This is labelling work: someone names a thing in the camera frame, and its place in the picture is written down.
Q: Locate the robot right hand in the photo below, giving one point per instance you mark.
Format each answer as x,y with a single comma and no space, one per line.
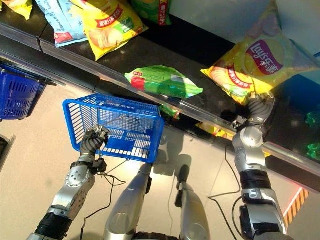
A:
258,107

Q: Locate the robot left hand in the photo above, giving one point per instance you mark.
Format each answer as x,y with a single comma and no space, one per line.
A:
91,146

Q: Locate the blue plastic shopping basket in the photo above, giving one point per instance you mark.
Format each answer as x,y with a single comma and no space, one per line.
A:
135,140

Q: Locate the yellow Lay's chips bag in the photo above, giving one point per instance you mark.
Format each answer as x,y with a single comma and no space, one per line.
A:
260,62

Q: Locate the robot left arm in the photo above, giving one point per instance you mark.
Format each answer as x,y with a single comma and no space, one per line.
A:
70,190

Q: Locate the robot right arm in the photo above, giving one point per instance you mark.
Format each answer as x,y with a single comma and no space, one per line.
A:
252,155

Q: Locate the dark blue shopping basket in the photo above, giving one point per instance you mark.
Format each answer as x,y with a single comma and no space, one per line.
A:
17,97

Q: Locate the shiny green snack bag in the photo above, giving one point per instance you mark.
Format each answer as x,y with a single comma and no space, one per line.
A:
314,151
313,118

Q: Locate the grey bin edge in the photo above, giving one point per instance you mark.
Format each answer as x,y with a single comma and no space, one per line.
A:
6,152

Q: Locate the black shop shelf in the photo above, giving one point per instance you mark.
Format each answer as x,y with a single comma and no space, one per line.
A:
180,42

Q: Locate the orange black hazard tape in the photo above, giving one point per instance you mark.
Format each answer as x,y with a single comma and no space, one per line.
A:
296,205

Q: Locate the yellow chips bag, green label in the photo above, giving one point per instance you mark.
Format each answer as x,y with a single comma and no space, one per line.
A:
107,30

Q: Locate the robot right leg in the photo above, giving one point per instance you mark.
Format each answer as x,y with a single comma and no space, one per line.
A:
192,207

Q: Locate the light blue chips bag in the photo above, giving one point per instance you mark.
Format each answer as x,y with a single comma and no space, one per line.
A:
65,22

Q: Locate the green chips bag, red stripe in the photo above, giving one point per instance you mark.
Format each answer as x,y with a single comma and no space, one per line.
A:
155,11

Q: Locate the small yellow snack bag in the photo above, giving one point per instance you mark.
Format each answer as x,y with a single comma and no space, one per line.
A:
20,6

